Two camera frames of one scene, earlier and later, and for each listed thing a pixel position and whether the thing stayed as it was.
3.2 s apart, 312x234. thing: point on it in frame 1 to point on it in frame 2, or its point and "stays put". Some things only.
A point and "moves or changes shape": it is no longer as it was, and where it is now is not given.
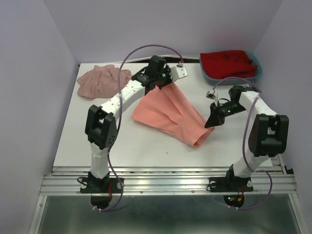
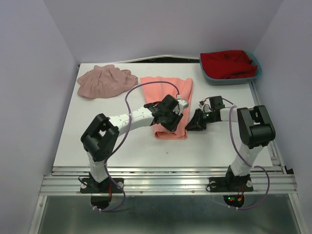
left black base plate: x=104 y=185 stays put
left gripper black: x=166 y=69 to x=172 y=126
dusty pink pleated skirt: x=102 y=81 stays put
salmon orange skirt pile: x=165 y=107 moves or changes shape
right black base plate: x=222 y=184 stays put
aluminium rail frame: x=165 y=181 stays put
